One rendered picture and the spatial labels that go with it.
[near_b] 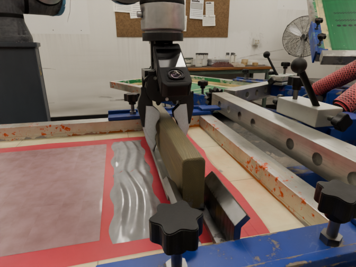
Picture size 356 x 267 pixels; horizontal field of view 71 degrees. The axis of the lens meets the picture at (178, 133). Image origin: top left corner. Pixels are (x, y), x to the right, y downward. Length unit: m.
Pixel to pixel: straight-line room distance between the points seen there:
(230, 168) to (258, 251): 0.27
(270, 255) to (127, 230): 0.18
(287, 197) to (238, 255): 0.17
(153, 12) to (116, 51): 3.81
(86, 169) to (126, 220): 0.19
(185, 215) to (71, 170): 0.36
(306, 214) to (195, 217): 0.22
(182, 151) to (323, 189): 0.16
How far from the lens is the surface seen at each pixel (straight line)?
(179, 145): 0.34
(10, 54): 1.14
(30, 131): 0.76
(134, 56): 4.26
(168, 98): 0.45
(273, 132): 0.55
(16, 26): 1.16
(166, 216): 0.21
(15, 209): 0.46
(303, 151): 0.48
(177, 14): 0.44
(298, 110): 0.57
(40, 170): 0.57
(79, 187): 0.48
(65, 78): 4.34
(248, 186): 0.47
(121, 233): 0.36
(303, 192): 0.41
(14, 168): 0.61
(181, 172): 0.31
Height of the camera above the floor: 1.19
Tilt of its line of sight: 19 degrees down
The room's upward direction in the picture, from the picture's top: straight up
